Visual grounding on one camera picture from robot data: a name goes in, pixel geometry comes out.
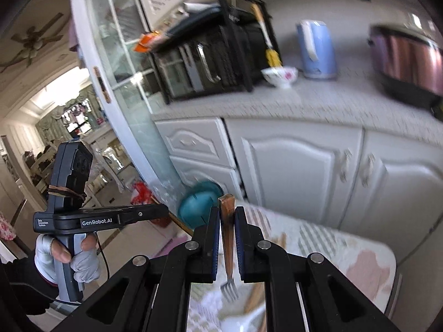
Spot white cabinet door left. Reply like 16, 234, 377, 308
225, 118, 364, 228

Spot wooden handled fork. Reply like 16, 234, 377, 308
218, 194, 239, 302

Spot ceiling fan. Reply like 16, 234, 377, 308
1, 12, 69, 73

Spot teal rimmed utensil holder cup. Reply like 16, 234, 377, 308
178, 181, 224, 229

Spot red plastic bag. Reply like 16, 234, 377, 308
131, 181, 172, 229

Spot black microwave oven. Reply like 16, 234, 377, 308
154, 23, 267, 104

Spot white glass sliding door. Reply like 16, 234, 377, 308
71, 0, 186, 211

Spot patchwork quilted mat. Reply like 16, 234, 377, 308
187, 202, 396, 331

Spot blue electric kettle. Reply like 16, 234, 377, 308
297, 20, 338, 79

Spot floral white bowl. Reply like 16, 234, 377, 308
261, 66, 298, 89

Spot purple rice cooker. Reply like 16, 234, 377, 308
368, 24, 442, 110

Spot yellow dish brush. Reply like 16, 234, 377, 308
251, 3, 282, 68

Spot white cabinet door right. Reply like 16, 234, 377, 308
340, 131, 442, 261

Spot orange package on microwave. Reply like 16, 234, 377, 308
133, 31, 161, 53

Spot white upper drawer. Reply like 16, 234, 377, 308
155, 118, 236, 168

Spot left gloved hand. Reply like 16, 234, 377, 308
35, 234, 101, 285

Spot white cabinet door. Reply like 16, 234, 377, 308
340, 131, 442, 261
225, 118, 364, 228

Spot white lower drawer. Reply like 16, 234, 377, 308
171, 156, 245, 199

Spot white drawer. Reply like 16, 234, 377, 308
171, 156, 245, 199
155, 118, 236, 168

